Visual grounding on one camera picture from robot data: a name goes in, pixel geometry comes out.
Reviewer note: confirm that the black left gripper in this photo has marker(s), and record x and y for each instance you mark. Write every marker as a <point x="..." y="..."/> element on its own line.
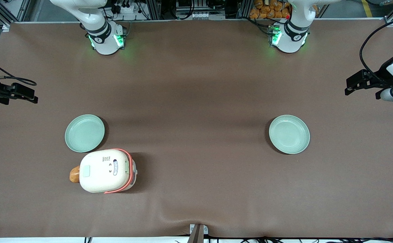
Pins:
<point x="381" y="78"/>

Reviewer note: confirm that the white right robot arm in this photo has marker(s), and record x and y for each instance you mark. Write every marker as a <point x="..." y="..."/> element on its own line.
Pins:
<point x="99" y="21"/>

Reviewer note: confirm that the pale green round plate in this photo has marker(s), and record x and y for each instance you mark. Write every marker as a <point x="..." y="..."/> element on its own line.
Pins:
<point x="289" y="134"/>
<point x="84" y="133"/>

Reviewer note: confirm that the orange-brown toy potato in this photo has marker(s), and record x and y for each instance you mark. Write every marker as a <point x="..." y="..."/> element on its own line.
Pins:
<point x="74" y="174"/>

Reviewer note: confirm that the bag of orange buns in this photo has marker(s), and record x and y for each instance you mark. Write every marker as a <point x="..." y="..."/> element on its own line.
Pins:
<point x="270" y="8"/>

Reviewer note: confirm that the white power strip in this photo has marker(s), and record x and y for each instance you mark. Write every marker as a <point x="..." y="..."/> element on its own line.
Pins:
<point x="129" y="7"/>

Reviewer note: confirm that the brown table mat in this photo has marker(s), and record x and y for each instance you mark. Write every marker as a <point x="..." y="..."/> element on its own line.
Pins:
<point x="196" y="101"/>

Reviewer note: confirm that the grey metal table clamp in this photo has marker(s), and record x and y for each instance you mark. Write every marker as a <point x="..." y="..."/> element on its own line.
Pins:
<point x="198" y="233"/>

